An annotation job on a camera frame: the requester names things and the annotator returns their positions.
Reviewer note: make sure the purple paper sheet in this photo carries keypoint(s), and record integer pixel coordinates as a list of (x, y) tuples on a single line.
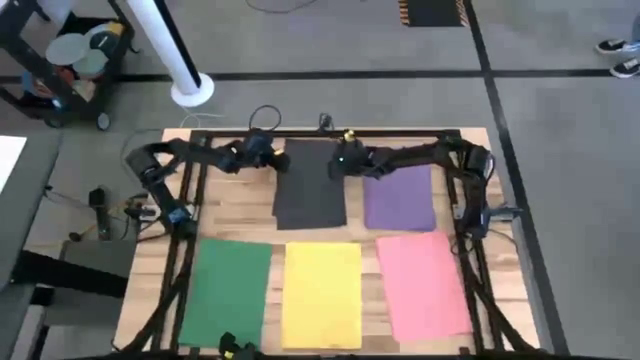
[(400, 200)]

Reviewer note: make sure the pale blue plate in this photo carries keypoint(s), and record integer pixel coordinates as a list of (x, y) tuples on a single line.
[(67, 49)]

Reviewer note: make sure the white and black pole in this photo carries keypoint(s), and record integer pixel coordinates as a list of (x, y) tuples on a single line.
[(192, 95)]

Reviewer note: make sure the small black camera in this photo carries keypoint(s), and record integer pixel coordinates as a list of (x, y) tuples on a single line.
[(325, 122)]

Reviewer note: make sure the black paper sheet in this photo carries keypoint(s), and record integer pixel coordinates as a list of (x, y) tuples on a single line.
[(310, 200)]

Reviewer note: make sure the grey desk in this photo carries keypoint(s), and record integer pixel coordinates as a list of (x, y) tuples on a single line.
[(35, 200)]

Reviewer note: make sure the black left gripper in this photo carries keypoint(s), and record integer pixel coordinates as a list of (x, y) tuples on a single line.
[(250, 152)]

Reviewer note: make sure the person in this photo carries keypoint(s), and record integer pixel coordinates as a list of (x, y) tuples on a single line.
[(612, 46)]

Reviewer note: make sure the black device with yellow tag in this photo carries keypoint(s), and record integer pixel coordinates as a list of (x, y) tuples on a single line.
[(235, 345)]

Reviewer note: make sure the black control box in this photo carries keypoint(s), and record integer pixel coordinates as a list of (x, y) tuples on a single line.
[(98, 210)]

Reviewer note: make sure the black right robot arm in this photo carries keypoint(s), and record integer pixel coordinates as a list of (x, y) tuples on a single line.
[(410, 152)]

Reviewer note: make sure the small red object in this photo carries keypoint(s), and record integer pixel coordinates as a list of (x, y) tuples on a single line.
[(65, 75)]

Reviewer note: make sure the small yellow object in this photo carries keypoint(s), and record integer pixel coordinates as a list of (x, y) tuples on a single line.
[(116, 29)]

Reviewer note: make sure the black metal table frame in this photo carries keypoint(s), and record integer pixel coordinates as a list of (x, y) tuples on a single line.
[(400, 133)]

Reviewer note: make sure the pink paper sheet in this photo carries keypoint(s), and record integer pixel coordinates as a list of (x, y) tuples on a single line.
[(422, 290)]

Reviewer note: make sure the pale green plate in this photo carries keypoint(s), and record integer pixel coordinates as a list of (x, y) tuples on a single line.
[(92, 65)]

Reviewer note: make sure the black mat with orange edge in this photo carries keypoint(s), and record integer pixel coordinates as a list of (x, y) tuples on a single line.
[(430, 12)]

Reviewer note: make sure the green paper sheet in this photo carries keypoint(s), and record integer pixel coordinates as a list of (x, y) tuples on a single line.
[(225, 290)]

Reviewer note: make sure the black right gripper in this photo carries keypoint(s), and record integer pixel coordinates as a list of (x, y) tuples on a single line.
[(360, 160)]

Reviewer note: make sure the small tan object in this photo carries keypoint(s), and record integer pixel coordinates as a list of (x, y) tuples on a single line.
[(85, 90)]

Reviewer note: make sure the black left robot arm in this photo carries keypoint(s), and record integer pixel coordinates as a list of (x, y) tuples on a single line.
[(200, 150)]

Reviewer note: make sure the white board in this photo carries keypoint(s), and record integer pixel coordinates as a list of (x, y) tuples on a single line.
[(10, 157)]

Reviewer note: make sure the dark teal plate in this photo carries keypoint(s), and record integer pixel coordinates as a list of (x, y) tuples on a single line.
[(107, 44)]

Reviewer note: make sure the yellow paper sheet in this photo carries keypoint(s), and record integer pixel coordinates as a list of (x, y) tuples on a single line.
[(320, 295)]

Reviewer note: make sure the black wheeled cart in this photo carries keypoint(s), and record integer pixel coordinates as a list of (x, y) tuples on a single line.
[(119, 80)]

